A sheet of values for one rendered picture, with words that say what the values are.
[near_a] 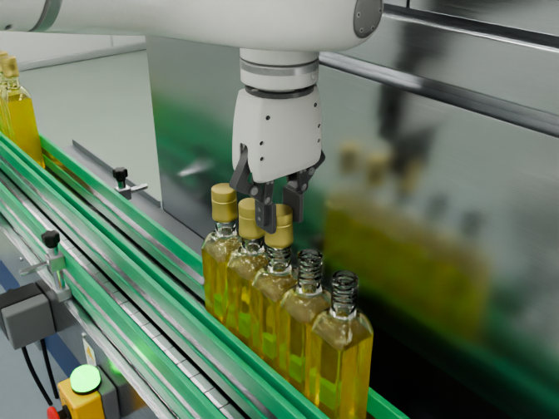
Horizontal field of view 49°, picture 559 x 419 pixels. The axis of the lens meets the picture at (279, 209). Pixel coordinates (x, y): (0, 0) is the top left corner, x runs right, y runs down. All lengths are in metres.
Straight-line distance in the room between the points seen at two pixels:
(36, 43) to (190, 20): 6.24
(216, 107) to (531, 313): 0.63
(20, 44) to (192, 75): 5.62
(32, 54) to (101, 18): 6.27
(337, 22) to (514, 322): 0.38
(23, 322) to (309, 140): 0.72
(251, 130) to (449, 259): 0.27
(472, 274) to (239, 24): 0.39
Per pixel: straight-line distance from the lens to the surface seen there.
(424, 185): 0.73
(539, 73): 0.63
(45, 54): 6.81
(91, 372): 1.03
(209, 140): 1.14
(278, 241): 0.75
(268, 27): 0.53
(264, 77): 0.64
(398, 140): 0.74
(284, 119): 0.67
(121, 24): 0.51
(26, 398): 1.43
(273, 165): 0.68
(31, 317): 1.24
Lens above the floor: 1.70
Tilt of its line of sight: 28 degrees down
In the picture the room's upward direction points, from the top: straight up
